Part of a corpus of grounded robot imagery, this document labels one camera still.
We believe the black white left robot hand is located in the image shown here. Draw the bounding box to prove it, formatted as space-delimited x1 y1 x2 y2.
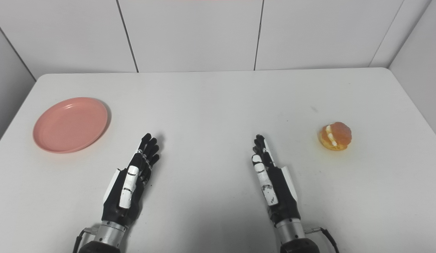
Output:
101 133 161 228

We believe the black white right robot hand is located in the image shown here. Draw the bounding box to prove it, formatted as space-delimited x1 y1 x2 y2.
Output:
251 134 302 226

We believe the orange cream puff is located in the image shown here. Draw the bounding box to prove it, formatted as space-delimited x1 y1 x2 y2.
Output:
319 122 352 151

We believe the pink round plate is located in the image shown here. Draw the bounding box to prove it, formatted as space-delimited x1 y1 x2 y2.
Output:
33 97 108 154

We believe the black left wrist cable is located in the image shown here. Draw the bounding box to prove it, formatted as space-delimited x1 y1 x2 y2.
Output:
73 228 99 253

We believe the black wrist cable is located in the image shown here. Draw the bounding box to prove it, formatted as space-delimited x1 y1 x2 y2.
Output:
73 228 99 253
304 227 340 253

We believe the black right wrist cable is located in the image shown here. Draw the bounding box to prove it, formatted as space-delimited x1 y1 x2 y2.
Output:
304 227 340 253

